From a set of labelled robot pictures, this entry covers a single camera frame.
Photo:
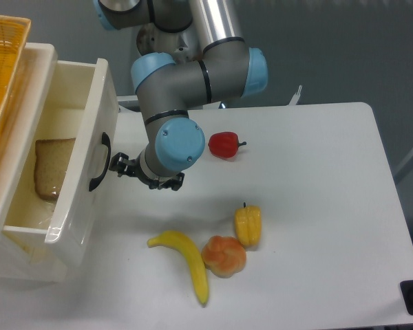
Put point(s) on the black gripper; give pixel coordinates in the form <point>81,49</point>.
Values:
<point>122,165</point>

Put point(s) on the white drawer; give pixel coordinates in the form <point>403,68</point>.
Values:
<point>55,203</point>

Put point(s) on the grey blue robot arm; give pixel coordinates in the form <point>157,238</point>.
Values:
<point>223,67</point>

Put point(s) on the white drawer cabinet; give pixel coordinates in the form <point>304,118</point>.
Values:
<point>28,94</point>

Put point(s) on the yellow toy banana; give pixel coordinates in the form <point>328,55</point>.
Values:
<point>181,243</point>

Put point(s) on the red toy bell pepper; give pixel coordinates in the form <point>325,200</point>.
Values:
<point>225,145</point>

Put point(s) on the brown bread slice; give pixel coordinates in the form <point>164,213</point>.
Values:
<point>51,163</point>

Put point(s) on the yellow toy bell pepper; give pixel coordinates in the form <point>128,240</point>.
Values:
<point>248,225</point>

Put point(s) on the orange swirl bread roll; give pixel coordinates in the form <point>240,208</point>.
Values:
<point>224,256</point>

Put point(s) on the yellow woven basket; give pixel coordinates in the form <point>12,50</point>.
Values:
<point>14,33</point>

